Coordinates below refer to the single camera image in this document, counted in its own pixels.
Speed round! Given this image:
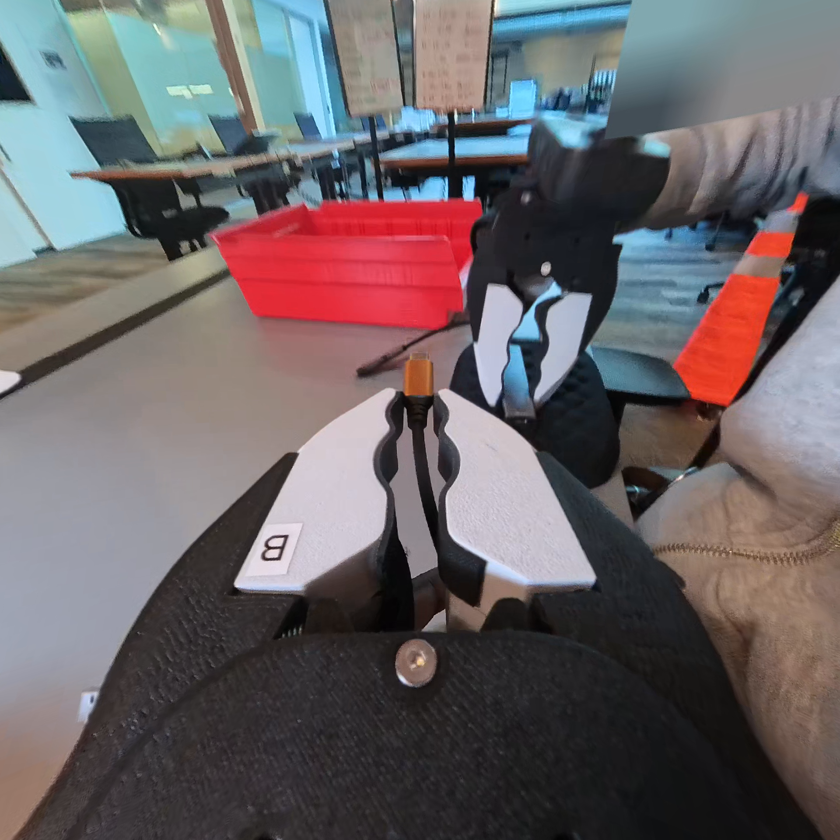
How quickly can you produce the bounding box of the red plastic bin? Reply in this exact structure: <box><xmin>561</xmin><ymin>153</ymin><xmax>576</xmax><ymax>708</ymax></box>
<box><xmin>210</xmin><ymin>199</ymin><xmax>484</xmax><ymax>329</ymax></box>

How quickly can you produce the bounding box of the black office chair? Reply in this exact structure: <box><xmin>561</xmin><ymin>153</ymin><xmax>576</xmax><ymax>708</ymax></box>
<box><xmin>69</xmin><ymin>115</ymin><xmax>231</xmax><ymax>260</ymax></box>

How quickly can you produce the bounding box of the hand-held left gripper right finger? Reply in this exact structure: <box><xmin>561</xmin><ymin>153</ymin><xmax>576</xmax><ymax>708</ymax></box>
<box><xmin>433</xmin><ymin>388</ymin><xmax>598</xmax><ymax>631</ymax></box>

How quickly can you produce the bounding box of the person's right forearm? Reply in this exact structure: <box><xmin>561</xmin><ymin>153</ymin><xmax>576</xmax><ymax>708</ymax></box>
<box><xmin>646</xmin><ymin>98</ymin><xmax>840</xmax><ymax>231</ymax></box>

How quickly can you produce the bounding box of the grey usb hub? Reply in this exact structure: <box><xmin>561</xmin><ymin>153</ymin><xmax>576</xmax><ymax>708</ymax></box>
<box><xmin>502</xmin><ymin>344</ymin><xmax>538</xmax><ymax>421</ymax></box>

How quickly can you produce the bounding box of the black mesh pad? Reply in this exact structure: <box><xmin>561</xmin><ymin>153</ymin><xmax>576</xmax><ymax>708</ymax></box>
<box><xmin>449</xmin><ymin>344</ymin><xmax>621</xmax><ymax>490</ymax></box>

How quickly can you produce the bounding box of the orange traffic cone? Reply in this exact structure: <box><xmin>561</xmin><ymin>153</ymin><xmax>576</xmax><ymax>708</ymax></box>
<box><xmin>672</xmin><ymin>192</ymin><xmax>811</xmax><ymax>408</ymax></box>

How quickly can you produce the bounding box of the orange plug usb-c cable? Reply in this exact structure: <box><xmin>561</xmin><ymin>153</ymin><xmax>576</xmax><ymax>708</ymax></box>
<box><xmin>402</xmin><ymin>352</ymin><xmax>442</xmax><ymax>559</ymax></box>

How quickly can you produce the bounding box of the black cable with metal plug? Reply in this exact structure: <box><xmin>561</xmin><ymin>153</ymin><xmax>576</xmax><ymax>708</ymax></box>
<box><xmin>356</xmin><ymin>320</ymin><xmax>470</xmax><ymax>377</ymax></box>

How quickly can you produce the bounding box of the wooden top desk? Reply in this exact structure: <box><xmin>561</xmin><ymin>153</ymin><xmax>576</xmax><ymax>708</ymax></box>
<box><xmin>69</xmin><ymin>141</ymin><xmax>342</xmax><ymax>217</ymax></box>

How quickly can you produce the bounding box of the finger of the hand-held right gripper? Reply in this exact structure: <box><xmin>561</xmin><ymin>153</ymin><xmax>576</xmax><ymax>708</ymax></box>
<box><xmin>532</xmin><ymin>292</ymin><xmax>595</xmax><ymax>404</ymax></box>
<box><xmin>472</xmin><ymin>283</ymin><xmax>524</xmax><ymax>409</ymax></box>

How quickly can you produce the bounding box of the handwritten whiteboard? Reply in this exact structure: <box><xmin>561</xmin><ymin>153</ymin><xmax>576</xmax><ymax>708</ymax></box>
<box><xmin>325</xmin><ymin>0</ymin><xmax>404</xmax><ymax>119</ymax></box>
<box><xmin>413</xmin><ymin>0</ymin><xmax>494</xmax><ymax>112</ymax></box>

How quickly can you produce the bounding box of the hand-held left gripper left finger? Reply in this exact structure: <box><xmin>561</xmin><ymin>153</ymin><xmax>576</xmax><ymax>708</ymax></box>
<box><xmin>235</xmin><ymin>387</ymin><xmax>412</xmax><ymax>626</ymax></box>

